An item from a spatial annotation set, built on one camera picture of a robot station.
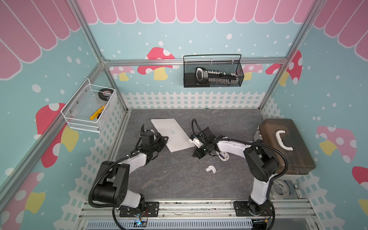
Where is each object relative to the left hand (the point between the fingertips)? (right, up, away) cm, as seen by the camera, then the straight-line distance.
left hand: (169, 139), depth 91 cm
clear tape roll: (+64, -28, -10) cm, 71 cm away
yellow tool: (-35, +15, -19) cm, 42 cm away
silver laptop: (+5, -1, +5) cm, 7 cm away
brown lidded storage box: (+67, +4, -10) cm, 68 cm away
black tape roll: (-35, +25, -12) cm, 45 cm away
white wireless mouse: (+35, -11, 0) cm, 37 cm away
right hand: (+16, -10, 0) cm, 18 cm away
